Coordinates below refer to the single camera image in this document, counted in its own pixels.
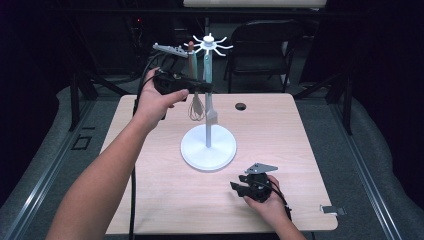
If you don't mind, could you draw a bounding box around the person's left hand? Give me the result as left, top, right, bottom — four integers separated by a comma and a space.
134, 68, 190, 133

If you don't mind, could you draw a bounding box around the white hook rack stand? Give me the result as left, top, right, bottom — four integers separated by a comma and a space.
180, 32, 238, 173

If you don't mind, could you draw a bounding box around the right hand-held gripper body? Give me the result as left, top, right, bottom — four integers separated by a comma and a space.
244, 162, 279, 204

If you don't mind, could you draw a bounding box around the black folding chair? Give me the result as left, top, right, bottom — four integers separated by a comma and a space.
223, 19, 304, 94

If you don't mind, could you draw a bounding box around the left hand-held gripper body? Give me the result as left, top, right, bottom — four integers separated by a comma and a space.
153, 42, 193, 96

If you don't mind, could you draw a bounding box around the wooden handled wire whisk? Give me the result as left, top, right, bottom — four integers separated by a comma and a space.
187, 40, 206, 122

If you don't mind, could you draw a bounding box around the right hand-held gripper cable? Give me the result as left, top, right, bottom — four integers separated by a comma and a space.
261, 181, 294, 223

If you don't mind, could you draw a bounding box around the person's right hand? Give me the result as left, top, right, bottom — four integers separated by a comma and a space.
242, 175, 293, 230

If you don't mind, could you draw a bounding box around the left hand-held gripper cable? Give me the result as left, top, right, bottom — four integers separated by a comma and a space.
129, 54, 168, 240

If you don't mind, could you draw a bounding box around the aluminium floor rail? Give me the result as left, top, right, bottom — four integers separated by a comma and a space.
3, 99, 98, 240
328, 99, 404, 240

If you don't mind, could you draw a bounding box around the metal table bracket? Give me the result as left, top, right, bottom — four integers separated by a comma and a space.
319, 204, 348, 216

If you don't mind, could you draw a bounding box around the teal handled pastry brush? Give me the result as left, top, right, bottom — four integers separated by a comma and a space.
192, 51, 205, 117

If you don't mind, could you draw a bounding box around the black metal stand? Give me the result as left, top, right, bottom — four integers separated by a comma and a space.
293, 71, 354, 136
68, 66, 131, 133

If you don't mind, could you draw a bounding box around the hand-held gripper cable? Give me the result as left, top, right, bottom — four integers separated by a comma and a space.
261, 181, 294, 223
129, 54, 168, 240

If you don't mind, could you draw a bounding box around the black tape square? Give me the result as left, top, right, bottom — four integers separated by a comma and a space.
70, 134, 93, 151

